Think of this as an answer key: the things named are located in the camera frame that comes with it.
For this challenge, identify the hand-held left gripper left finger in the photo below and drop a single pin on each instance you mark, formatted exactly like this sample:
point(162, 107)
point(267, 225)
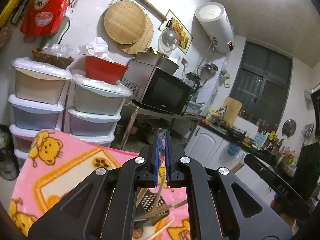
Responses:
point(156, 160)

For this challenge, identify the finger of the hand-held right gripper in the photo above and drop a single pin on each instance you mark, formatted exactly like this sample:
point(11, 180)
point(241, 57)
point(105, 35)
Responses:
point(258, 166)

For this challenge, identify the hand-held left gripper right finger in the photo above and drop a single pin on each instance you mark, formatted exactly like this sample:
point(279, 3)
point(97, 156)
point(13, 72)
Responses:
point(168, 160)

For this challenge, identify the chopstick pair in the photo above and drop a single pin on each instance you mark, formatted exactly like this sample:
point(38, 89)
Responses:
point(162, 142)

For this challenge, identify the green plastic utensil holder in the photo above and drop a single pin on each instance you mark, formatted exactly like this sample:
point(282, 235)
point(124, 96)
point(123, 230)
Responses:
point(147, 202)

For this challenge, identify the group of chopsticks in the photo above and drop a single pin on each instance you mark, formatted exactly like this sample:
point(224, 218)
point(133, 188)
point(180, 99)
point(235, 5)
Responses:
point(155, 212)

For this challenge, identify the blue knife block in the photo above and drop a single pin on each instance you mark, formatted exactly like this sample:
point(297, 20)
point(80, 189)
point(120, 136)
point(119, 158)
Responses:
point(261, 140)

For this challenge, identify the small blue hanging bin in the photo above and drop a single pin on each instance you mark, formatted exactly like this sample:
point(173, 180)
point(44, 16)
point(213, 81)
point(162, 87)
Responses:
point(233, 150)

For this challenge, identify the large steel pot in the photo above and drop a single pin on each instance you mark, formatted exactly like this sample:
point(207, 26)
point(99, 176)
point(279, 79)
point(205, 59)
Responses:
point(157, 125)

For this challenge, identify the white kitchen cabinets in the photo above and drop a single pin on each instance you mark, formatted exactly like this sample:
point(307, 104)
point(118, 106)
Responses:
point(207, 142)

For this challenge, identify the steel kitchen rack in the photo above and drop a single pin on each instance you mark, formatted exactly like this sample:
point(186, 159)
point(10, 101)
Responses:
point(175, 116)

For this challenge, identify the black kitchen countertop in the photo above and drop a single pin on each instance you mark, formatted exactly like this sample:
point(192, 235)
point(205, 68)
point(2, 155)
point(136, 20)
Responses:
point(225, 131)

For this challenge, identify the hanging steel pot lid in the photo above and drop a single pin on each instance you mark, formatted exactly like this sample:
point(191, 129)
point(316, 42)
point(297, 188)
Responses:
point(289, 127)

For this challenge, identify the light blue box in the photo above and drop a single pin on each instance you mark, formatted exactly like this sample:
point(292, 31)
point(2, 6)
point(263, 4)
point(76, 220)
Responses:
point(195, 107)

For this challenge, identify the wooden cutting board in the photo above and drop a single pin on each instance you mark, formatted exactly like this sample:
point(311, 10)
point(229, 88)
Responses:
point(232, 111)

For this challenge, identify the black microwave oven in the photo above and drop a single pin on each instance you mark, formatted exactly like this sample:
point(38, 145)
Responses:
point(167, 92)

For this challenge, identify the dark framed window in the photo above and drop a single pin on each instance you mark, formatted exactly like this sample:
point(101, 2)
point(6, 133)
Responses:
point(262, 85)

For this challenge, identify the black blender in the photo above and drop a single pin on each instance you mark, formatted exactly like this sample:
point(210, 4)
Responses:
point(193, 82)

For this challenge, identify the pink printed blanket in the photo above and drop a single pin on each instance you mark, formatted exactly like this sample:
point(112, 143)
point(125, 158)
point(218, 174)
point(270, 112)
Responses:
point(75, 170)

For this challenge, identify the plastic drawer tower green bin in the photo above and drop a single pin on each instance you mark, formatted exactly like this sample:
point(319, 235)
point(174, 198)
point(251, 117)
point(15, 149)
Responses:
point(95, 100)

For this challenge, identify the hanging metal pot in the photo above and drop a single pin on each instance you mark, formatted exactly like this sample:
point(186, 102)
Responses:
point(210, 71)

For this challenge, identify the steel tray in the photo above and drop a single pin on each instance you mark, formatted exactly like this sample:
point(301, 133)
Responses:
point(155, 60)

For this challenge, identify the red plastic basin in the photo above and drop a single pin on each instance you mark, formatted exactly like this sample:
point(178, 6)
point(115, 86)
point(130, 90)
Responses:
point(102, 70)

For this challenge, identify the glass pot lid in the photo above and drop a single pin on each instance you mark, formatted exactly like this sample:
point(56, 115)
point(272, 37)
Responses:
point(168, 40)

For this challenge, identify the round dark bamboo mat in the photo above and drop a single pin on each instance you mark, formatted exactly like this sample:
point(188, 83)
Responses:
point(147, 40)

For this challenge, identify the white plastic bags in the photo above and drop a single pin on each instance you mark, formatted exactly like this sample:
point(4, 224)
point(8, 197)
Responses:
point(97, 47)

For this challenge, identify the white water heater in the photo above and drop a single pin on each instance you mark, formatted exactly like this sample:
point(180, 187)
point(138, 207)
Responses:
point(217, 30)

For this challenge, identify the stacked plastic storage drawers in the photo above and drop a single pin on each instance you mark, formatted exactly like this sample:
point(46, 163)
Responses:
point(37, 87)

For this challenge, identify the round light bamboo tray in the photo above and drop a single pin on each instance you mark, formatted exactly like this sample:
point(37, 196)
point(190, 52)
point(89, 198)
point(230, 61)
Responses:
point(125, 22)

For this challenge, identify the wicker basket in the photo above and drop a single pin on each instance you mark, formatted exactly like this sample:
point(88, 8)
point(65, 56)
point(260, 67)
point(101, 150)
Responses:
point(55, 61)

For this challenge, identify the black trash bin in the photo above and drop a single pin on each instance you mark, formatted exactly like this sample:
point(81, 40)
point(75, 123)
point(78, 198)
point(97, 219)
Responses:
point(7, 155)

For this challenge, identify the wooden pole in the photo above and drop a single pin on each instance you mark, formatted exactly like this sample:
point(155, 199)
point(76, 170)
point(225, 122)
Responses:
point(151, 3)

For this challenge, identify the red printed bag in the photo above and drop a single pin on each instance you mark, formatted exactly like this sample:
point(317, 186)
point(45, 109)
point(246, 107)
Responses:
point(47, 10)

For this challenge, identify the yellow hanging cloths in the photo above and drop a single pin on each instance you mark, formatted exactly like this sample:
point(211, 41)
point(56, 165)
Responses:
point(11, 5)

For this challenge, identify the fruit wall poster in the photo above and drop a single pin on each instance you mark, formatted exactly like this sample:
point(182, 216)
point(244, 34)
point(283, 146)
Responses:
point(183, 40)

